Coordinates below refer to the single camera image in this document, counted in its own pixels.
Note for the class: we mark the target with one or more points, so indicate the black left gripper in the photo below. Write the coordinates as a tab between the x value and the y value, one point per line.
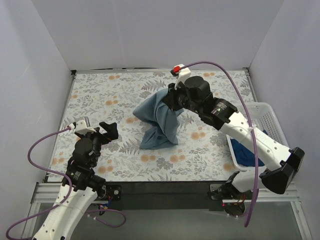
100	136

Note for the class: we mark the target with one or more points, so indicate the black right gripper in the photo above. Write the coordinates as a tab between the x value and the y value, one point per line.
171	97

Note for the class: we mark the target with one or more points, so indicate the light blue t shirt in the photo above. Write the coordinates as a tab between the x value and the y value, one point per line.
164	122

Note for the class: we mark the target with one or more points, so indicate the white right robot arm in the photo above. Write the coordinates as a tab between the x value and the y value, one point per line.
281	163

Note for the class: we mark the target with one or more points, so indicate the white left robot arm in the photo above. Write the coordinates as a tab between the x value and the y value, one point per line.
80	185

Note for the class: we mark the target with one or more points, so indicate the floral patterned table cloth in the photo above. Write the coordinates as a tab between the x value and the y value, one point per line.
202	153

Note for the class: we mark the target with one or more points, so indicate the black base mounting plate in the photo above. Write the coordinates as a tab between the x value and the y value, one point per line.
171	195

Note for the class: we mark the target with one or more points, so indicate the white plastic laundry basket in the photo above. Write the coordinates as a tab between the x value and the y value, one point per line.
263	118

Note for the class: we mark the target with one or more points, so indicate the dark blue t shirt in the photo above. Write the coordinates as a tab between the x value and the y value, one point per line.
243	156

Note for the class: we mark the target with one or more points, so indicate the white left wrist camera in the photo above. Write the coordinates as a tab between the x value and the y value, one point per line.
82	125

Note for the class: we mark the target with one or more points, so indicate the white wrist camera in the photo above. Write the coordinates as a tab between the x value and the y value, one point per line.
82	125
181	73

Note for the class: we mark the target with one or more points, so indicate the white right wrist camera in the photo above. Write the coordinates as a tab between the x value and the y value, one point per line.
181	73

